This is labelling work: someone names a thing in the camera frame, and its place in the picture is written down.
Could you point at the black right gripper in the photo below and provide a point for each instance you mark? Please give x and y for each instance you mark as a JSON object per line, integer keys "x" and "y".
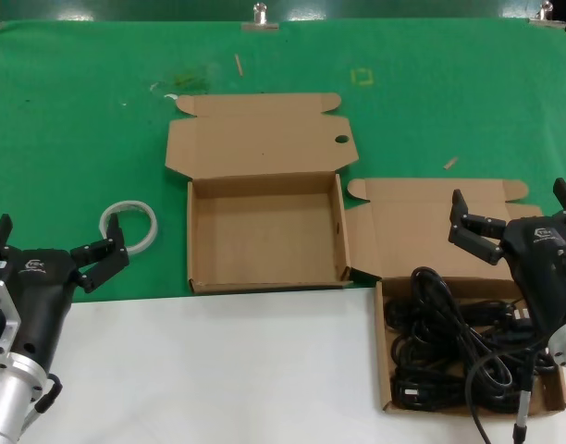
{"x": 546, "y": 268}

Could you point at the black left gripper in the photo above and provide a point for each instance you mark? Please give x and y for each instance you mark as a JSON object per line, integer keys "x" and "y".
{"x": 47, "y": 287}

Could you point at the empty open cardboard box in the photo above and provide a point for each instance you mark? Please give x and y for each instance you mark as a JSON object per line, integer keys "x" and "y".
{"x": 264, "y": 231}

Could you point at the white tape roll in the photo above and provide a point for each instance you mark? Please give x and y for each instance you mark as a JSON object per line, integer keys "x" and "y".
{"x": 154, "y": 229}

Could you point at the green table cloth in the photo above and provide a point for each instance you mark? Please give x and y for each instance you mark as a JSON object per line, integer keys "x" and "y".
{"x": 79, "y": 139}

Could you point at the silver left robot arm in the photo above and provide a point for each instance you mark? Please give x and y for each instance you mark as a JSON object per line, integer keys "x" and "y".
{"x": 10, "y": 398}

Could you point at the short wooden stick piece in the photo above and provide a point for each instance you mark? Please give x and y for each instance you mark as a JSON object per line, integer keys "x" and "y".
{"x": 450, "y": 163}

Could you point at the thin long wooden stick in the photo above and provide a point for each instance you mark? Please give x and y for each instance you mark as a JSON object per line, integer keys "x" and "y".
{"x": 238, "y": 65}

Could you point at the small white paper scrap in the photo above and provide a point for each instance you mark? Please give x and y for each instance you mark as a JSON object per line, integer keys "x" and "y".
{"x": 170, "y": 96}

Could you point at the silver cloth clip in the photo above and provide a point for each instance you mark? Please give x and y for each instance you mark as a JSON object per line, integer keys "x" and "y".
{"x": 546, "y": 21}
{"x": 261, "y": 26}

